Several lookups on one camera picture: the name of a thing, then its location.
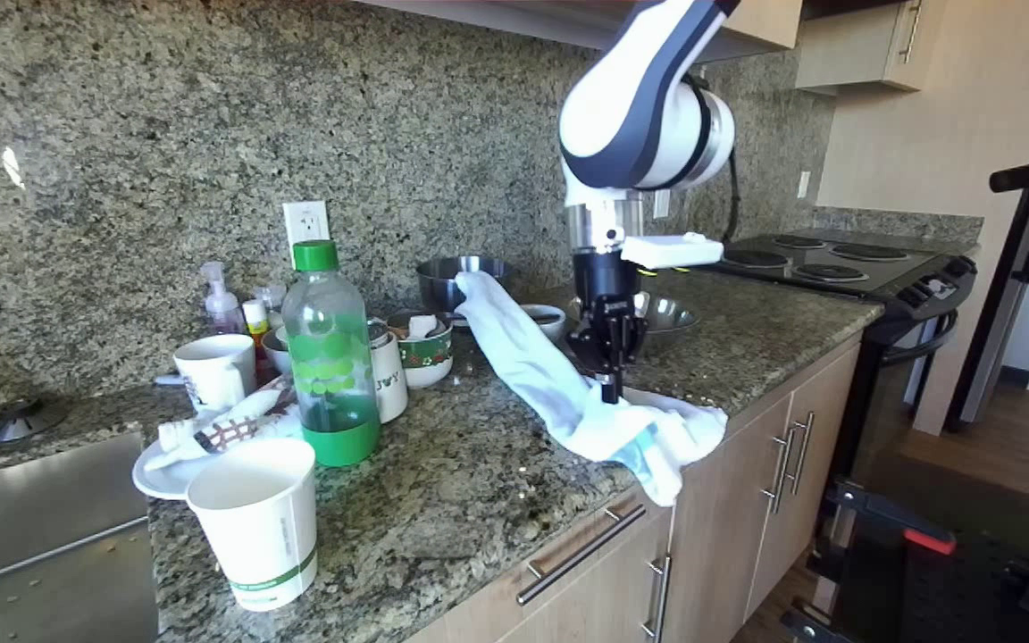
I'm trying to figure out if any green plastic bottle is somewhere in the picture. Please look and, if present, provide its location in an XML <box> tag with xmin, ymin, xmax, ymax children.
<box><xmin>281</xmin><ymin>238</ymin><xmax>378</xmax><ymax>467</ymax></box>

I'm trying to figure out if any wooden base cabinet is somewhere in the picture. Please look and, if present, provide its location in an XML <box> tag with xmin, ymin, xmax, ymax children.
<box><xmin>407</xmin><ymin>339</ymin><xmax>857</xmax><ymax>643</ymax></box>

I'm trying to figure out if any white plate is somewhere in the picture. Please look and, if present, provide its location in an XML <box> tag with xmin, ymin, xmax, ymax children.
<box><xmin>131</xmin><ymin>414</ymin><xmax>296</xmax><ymax>502</ymax></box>

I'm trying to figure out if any small spray bottle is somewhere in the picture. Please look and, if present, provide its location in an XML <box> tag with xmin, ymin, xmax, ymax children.
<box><xmin>201</xmin><ymin>260</ymin><xmax>244</xmax><ymax>331</ymax></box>

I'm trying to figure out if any steel sink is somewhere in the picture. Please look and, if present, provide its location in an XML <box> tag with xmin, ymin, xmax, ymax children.
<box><xmin>0</xmin><ymin>436</ymin><xmax>156</xmax><ymax>643</ymax></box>

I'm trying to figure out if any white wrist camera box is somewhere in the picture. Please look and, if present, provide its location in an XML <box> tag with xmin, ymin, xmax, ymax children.
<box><xmin>620</xmin><ymin>234</ymin><xmax>724</xmax><ymax>267</ymax></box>

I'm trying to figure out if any white paper cup green stripe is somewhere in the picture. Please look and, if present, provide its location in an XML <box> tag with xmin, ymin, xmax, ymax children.
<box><xmin>186</xmin><ymin>440</ymin><xmax>319</xmax><ymax>611</ymax></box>

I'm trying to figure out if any white towel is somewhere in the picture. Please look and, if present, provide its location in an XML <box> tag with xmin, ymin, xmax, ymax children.
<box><xmin>457</xmin><ymin>280</ymin><xmax>730</xmax><ymax>508</ymax></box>

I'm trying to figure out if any long silver drawer handle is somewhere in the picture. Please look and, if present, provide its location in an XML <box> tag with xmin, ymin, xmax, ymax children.
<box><xmin>513</xmin><ymin>496</ymin><xmax>646</xmax><ymax>606</ymax></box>

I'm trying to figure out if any black stove top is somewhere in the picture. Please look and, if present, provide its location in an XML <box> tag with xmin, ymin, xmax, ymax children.
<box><xmin>721</xmin><ymin>234</ymin><xmax>975</xmax><ymax>319</ymax></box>

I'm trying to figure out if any upper wooden cabinet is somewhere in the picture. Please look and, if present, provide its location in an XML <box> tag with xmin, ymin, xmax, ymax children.
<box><xmin>359</xmin><ymin>0</ymin><xmax>802</xmax><ymax>57</ymax></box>

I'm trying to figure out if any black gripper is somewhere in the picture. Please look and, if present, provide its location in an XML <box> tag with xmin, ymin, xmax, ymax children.
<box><xmin>569</xmin><ymin>250</ymin><xmax>642</xmax><ymax>404</ymax></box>

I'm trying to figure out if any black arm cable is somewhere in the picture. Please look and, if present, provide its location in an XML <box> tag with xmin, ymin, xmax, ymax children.
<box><xmin>713</xmin><ymin>147</ymin><xmax>743</xmax><ymax>246</ymax></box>

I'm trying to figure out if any white wall outlet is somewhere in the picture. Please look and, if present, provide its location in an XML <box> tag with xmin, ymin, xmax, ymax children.
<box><xmin>281</xmin><ymin>199</ymin><xmax>327</xmax><ymax>246</ymax></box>

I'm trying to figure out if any white ceramic bowl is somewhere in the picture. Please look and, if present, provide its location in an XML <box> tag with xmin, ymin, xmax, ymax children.
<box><xmin>521</xmin><ymin>303</ymin><xmax>564</xmax><ymax>344</ymax></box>

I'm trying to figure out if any green white holiday bowl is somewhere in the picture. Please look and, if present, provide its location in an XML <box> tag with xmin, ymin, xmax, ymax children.
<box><xmin>399</xmin><ymin>315</ymin><xmax>454</xmax><ymax>391</ymax></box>

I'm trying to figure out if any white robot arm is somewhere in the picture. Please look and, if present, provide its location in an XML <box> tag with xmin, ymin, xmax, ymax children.
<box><xmin>556</xmin><ymin>0</ymin><xmax>738</xmax><ymax>404</ymax></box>

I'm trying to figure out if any white Christmas mug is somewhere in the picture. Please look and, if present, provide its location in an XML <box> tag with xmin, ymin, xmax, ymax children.
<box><xmin>367</xmin><ymin>319</ymin><xmax>407</xmax><ymax>425</ymax></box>

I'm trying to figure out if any white mug left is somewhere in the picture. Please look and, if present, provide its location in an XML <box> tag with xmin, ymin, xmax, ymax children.
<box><xmin>170</xmin><ymin>337</ymin><xmax>255</xmax><ymax>414</ymax></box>

